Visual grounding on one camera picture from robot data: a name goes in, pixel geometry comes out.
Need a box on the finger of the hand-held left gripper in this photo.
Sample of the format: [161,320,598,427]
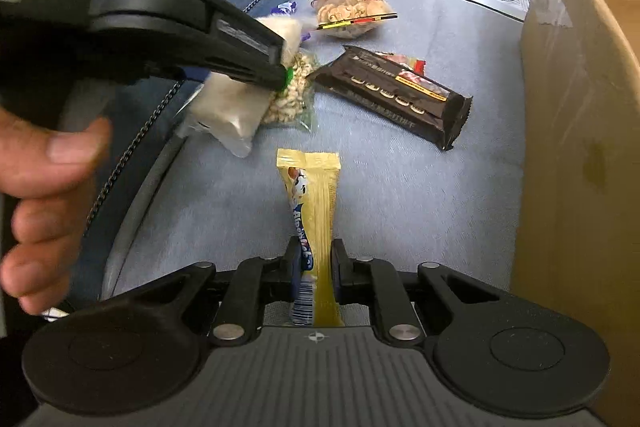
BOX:
[172,56,297,90]
[207,14,287,60]

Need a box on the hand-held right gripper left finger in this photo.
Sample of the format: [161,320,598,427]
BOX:
[111,237,304,349]

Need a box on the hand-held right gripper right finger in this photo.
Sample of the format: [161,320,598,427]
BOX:
[331,237,507,349]

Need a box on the white snack packet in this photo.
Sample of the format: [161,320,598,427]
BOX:
[186,14,307,158]

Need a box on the clear bag of peanuts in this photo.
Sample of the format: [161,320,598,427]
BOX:
[260,51,321,131]

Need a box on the yellow snack packet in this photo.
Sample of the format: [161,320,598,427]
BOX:
[276,148,346,328]

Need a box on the clear bag of round biscuits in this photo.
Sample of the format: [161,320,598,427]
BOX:
[307,0,399,40]

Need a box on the dark brown cookie packet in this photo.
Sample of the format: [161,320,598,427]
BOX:
[306,46,474,152]

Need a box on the cardboard box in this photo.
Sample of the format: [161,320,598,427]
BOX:
[509,0,640,427]

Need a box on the person's left hand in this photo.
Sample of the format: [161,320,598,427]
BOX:
[0,108,114,316]

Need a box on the purple snack packet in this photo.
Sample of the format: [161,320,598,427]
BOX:
[269,2,312,44]

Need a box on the deer print bed sheet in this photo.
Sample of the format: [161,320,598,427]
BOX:
[170,0,640,329]

